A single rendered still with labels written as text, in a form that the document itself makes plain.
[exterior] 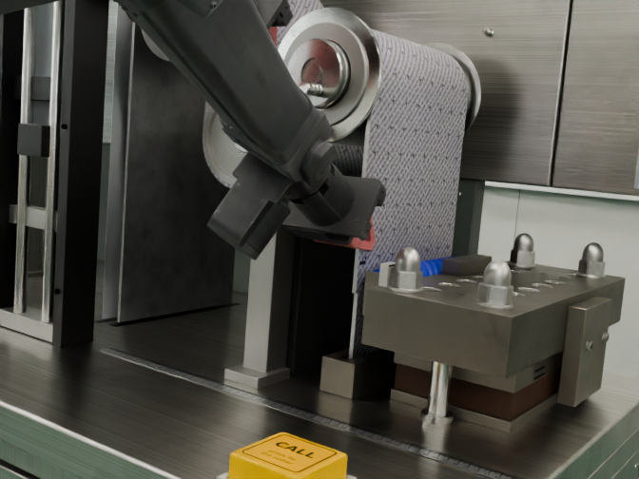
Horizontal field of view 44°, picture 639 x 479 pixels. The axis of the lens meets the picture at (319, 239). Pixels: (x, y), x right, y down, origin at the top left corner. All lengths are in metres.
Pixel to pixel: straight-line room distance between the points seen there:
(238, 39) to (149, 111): 0.68
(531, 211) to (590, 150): 2.52
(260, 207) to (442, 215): 0.39
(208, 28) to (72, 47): 0.57
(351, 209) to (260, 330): 0.19
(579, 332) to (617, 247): 2.61
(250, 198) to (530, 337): 0.31
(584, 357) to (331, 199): 0.34
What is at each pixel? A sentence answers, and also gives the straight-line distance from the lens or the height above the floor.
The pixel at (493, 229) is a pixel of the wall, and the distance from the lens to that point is 3.68.
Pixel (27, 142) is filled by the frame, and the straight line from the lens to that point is 1.06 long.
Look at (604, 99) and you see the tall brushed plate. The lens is 1.11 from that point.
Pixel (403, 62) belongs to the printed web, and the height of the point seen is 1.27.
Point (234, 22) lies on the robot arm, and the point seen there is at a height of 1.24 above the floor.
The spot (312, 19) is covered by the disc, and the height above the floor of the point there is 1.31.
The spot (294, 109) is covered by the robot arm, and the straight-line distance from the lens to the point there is 0.61.
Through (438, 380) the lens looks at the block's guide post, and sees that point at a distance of 0.83.
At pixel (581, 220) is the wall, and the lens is 3.55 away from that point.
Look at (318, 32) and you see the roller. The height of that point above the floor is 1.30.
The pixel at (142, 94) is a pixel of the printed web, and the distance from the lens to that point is 1.13.
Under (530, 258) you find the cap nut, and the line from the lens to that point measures 1.12.
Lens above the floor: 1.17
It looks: 7 degrees down
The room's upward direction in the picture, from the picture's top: 5 degrees clockwise
